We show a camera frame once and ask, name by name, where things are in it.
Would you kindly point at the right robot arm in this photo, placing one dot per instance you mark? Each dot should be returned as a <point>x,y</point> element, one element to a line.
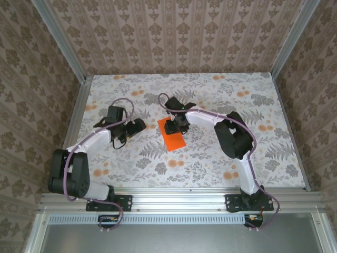
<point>231,142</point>

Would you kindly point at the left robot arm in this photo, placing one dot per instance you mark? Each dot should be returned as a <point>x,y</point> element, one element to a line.
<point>79,179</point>

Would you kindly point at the floral patterned table cover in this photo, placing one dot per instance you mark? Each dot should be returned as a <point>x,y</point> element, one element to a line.
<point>210,171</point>

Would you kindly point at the aluminium front beam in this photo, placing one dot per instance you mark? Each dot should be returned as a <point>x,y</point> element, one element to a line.
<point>179,197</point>

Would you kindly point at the grey metal panel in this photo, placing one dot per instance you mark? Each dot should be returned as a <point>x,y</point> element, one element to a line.
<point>184,239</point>

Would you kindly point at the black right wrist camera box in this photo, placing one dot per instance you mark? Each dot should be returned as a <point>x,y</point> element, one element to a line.
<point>173,104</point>

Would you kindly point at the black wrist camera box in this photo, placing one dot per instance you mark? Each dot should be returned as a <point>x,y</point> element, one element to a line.
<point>173,104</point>
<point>116,114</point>

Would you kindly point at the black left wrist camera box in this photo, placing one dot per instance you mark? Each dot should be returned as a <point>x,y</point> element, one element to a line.
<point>116,114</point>

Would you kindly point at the aluminium table side rail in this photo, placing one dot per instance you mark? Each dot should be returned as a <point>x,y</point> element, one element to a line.
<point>289,131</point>
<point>79,105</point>

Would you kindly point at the aluminium corner post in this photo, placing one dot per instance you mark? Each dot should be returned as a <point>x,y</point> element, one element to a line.
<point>295,39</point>
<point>60,42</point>

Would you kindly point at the aluminium lower frame rail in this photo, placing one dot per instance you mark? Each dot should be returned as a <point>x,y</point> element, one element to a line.
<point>325,234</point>
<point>37,234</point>

